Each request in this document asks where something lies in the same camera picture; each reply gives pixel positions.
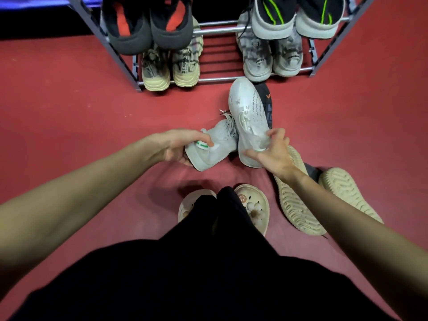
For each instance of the person's left hand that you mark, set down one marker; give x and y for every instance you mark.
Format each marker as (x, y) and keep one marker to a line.
(167, 145)

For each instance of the person's right hand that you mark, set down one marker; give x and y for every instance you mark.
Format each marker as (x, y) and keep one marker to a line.
(276, 157)

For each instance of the person's left thumb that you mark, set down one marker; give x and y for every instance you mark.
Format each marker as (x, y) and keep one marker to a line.
(199, 137)

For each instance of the person's right thumb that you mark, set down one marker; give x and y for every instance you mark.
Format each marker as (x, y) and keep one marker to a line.
(254, 154)

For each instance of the white sneaker with green tag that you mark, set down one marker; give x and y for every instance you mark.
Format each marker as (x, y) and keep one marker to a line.
(214, 147)

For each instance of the white sneaker with perforated sole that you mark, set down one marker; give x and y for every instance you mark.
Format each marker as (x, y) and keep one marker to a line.
(249, 113)

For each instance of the person's right forearm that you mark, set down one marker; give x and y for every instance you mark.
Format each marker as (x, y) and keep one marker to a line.
(361, 237)

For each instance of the person's left forearm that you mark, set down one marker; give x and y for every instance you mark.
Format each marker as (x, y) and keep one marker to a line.
(77, 203)

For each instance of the cream clog with flower charms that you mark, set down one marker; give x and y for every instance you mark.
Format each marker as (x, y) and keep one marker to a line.
(257, 207)

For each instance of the black shoe with orange mark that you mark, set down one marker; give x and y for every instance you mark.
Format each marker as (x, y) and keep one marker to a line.
(266, 100)

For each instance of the grey metal shoe rack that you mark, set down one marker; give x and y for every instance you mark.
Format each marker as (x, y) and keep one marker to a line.
(220, 78)

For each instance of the beige ridged sole shoe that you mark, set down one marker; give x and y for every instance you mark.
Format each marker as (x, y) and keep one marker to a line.
(347, 190)
(297, 203)

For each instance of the cream clog plain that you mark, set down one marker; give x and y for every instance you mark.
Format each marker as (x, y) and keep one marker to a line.
(189, 203)

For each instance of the beige chunky sneaker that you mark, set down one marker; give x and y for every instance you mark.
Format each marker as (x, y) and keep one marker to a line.
(187, 66)
(155, 71)

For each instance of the grey dial-lace sneaker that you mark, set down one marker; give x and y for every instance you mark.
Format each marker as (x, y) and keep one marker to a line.
(288, 58)
(255, 60)

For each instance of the black shoe with red lining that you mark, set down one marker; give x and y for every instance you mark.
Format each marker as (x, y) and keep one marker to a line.
(128, 33)
(172, 30)

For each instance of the person's black clothing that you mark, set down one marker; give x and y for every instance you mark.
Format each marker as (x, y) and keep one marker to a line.
(207, 277)

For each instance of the black shoe with green stripes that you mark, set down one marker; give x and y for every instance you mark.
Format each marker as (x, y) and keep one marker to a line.
(272, 16)
(319, 16)

